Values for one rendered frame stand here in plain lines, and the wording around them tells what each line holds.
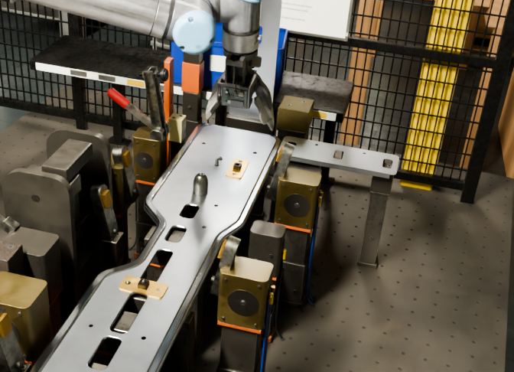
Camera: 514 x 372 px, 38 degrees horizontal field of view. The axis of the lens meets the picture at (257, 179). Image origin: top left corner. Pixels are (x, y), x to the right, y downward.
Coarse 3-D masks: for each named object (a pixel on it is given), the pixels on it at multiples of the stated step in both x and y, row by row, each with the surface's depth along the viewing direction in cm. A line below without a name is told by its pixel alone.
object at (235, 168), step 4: (236, 160) 176; (240, 160) 176; (244, 160) 176; (232, 164) 174; (236, 164) 173; (240, 164) 173; (244, 164) 175; (248, 164) 175; (232, 168) 172; (236, 168) 172; (240, 168) 172; (244, 168) 173; (228, 172) 171; (232, 172) 171; (236, 172) 171; (240, 172) 171; (228, 176) 170; (232, 176) 169; (236, 176) 170; (240, 176) 170
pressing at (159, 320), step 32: (224, 128) 190; (192, 160) 175; (224, 160) 176; (256, 160) 177; (160, 192) 162; (192, 192) 163; (224, 192) 164; (256, 192) 166; (160, 224) 151; (192, 224) 153; (224, 224) 153; (192, 256) 144; (96, 288) 133; (192, 288) 136; (96, 320) 127; (160, 320) 128; (64, 352) 120; (128, 352) 121; (160, 352) 122
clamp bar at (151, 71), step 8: (144, 72) 164; (152, 72) 164; (152, 80) 165; (152, 88) 166; (160, 88) 169; (152, 96) 167; (160, 96) 170; (152, 104) 168; (160, 104) 171; (152, 112) 169; (160, 112) 172; (152, 120) 170; (160, 120) 170; (152, 128) 171; (160, 128) 170
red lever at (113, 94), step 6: (108, 90) 170; (114, 90) 170; (114, 96) 170; (120, 96) 170; (120, 102) 170; (126, 102) 171; (126, 108) 171; (132, 108) 171; (132, 114) 172; (138, 114) 171; (144, 114) 172; (144, 120) 172; (150, 120) 172; (150, 126) 172
